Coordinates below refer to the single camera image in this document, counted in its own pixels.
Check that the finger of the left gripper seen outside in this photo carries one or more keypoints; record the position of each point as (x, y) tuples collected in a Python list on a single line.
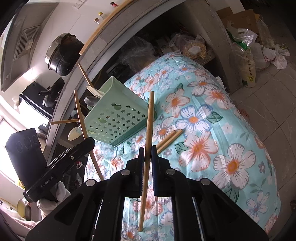
[(67, 159)]

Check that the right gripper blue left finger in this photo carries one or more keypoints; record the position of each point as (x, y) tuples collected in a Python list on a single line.
[(140, 171)]

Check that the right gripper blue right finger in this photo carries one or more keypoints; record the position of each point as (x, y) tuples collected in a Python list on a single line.
[(155, 169)]

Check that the bamboo chopstick three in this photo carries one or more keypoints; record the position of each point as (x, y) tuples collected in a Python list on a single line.
[(147, 158)]

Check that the bamboo chopstick two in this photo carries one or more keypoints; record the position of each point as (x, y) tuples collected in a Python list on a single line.
[(64, 121)]

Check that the bamboo chopstick five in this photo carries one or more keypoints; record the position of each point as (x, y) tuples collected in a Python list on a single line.
[(85, 134)]

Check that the steel spoon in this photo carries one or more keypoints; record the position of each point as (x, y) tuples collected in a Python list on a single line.
[(91, 101)]

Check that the green plastic utensil caddy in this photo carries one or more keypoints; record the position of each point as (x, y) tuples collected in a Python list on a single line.
[(118, 115)]

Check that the bamboo chopstick one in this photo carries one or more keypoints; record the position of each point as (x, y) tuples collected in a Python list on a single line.
[(85, 75)]

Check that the bamboo chopstick four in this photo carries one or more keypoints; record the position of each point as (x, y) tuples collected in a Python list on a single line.
[(168, 140)]

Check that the large white rice spoon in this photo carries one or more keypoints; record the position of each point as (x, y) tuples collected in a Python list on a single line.
[(95, 92)]

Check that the black wok with lid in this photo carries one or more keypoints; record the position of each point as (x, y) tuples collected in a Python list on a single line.
[(51, 95)]

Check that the floral blue tablecloth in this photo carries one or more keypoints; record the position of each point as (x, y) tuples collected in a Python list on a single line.
[(217, 143)]

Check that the large black stock pot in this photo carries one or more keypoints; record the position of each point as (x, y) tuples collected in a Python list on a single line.
[(63, 54)]

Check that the range hood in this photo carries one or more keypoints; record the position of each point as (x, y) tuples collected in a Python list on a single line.
[(20, 38)]

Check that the rice sack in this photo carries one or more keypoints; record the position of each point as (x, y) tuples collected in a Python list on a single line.
[(246, 65)]

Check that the white plastic bag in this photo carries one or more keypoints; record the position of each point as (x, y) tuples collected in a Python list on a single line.
[(276, 56)]

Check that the cardboard box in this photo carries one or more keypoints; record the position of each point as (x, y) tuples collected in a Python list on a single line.
[(245, 19)]

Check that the wall power socket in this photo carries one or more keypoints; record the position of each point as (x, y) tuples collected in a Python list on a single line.
[(78, 4)]

